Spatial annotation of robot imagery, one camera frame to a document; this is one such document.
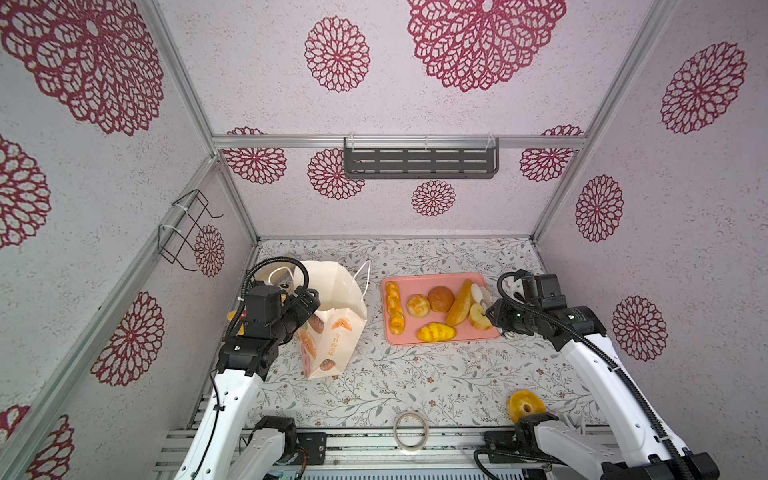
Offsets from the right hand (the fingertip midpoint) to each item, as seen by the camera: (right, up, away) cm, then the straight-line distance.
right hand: (492, 308), depth 77 cm
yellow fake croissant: (-12, -9, +14) cm, 20 cm away
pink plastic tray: (-19, +3, +32) cm, 37 cm away
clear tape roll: (-18, -33, -2) cm, 38 cm away
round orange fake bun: (-9, 0, +20) cm, 22 cm away
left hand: (-47, 0, -1) cm, 47 cm away
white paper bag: (-42, -8, -1) cm, 43 cm away
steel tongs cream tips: (0, +3, +8) cm, 9 cm away
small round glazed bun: (-17, -2, +19) cm, 25 cm away
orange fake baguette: (-3, -2, +18) cm, 18 cm away
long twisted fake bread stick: (-25, -3, +21) cm, 32 cm away
